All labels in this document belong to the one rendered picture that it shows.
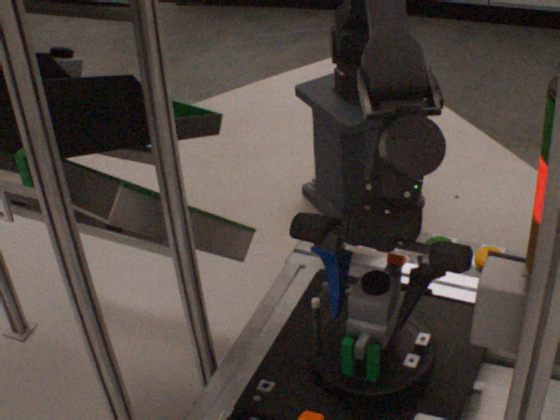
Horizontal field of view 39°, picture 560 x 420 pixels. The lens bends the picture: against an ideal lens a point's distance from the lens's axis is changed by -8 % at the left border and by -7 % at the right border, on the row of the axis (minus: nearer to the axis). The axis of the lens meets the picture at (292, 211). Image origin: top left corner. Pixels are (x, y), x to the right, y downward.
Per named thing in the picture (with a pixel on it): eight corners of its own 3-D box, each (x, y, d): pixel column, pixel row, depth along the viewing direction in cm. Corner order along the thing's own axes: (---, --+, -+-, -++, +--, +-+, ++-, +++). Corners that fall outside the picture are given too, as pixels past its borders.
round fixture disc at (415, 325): (339, 305, 101) (338, 293, 100) (449, 330, 96) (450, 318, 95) (292, 387, 91) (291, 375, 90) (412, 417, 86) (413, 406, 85)
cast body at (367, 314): (366, 303, 93) (366, 255, 89) (403, 311, 92) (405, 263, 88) (338, 354, 87) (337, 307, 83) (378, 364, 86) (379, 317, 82)
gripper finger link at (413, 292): (415, 264, 88) (403, 267, 83) (447, 271, 87) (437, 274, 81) (401, 328, 89) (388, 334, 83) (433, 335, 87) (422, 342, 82)
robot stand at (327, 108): (374, 163, 144) (372, 60, 131) (426, 206, 133) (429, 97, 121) (300, 193, 138) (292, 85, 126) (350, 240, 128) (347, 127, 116)
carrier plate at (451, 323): (316, 282, 108) (316, 269, 106) (496, 322, 99) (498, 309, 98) (235, 416, 91) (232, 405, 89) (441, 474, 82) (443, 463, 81)
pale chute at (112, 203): (165, 230, 112) (176, 198, 112) (244, 263, 106) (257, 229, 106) (27, 188, 87) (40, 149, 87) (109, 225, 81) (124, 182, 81)
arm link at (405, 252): (320, 161, 92) (301, 157, 87) (485, 194, 86) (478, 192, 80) (306, 237, 93) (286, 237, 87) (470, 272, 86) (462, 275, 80)
